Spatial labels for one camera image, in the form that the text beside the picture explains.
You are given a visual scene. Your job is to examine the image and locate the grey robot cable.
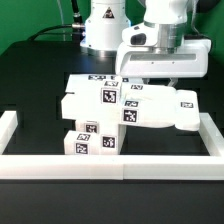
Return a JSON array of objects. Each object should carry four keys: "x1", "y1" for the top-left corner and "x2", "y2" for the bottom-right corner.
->
[{"x1": 55, "y1": 0, "x2": 66, "y2": 42}]

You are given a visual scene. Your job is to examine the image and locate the white tagged cube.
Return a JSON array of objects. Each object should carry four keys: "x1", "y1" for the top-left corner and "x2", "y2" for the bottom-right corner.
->
[{"x1": 101, "y1": 80, "x2": 121, "y2": 104}]

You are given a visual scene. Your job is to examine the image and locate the white right fence rail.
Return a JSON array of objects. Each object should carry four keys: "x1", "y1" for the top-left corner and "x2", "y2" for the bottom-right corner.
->
[{"x1": 199, "y1": 113, "x2": 224, "y2": 158}]

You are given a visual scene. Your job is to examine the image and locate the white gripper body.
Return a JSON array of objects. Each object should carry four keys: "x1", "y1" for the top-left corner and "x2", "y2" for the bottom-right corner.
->
[{"x1": 115, "y1": 22, "x2": 212, "y2": 78}]

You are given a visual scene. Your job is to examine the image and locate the white left fence rail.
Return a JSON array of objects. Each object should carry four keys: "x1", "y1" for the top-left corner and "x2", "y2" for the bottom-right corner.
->
[{"x1": 0, "y1": 111, "x2": 18, "y2": 155}]

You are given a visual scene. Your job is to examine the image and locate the white front fence rail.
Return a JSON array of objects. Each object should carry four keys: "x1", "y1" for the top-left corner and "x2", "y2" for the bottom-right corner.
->
[{"x1": 0, "y1": 155, "x2": 224, "y2": 180}]

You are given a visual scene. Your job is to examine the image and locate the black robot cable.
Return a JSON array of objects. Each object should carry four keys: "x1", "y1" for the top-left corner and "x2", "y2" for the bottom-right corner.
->
[{"x1": 27, "y1": 0, "x2": 87, "y2": 42}]

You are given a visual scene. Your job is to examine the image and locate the white fence rail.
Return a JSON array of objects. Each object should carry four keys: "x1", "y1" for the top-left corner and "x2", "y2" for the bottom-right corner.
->
[
  {"x1": 0, "y1": 155, "x2": 224, "y2": 180},
  {"x1": 0, "y1": 111, "x2": 18, "y2": 155},
  {"x1": 199, "y1": 113, "x2": 224, "y2": 158}
]

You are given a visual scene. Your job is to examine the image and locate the white chair seat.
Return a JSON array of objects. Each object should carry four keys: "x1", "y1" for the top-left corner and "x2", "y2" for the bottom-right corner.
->
[{"x1": 99, "y1": 123, "x2": 126, "y2": 155}]

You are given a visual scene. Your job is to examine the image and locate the white chair back frame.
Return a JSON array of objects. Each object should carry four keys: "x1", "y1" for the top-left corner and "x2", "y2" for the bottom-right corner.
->
[{"x1": 61, "y1": 74, "x2": 200, "y2": 131}]

